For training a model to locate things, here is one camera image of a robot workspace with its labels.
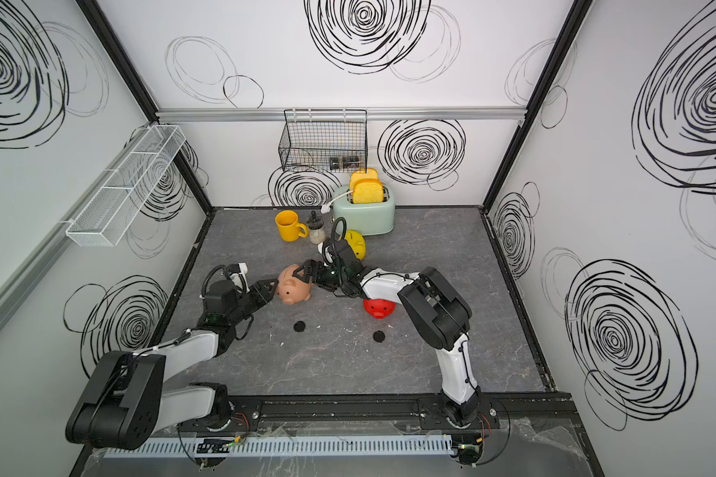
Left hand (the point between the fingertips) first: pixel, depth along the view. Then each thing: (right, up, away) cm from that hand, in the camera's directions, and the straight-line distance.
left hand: (275, 283), depth 88 cm
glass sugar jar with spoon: (+10, +15, +21) cm, 27 cm away
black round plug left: (+7, -13, +1) cm, 15 cm away
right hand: (+8, +2, 0) cm, 8 cm away
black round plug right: (+31, -15, -2) cm, 35 cm away
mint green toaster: (+29, +20, +12) cm, 37 cm away
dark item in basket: (+22, +36, 0) cm, 42 cm away
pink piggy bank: (+5, -2, -2) cm, 6 cm away
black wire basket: (+10, +54, +36) cm, 66 cm away
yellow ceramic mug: (0, +17, +17) cm, 24 cm away
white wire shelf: (-37, +23, -13) cm, 45 cm away
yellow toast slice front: (+28, +29, +11) cm, 42 cm away
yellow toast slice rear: (+29, +35, +13) cm, 47 cm away
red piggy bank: (+31, -7, -2) cm, 32 cm away
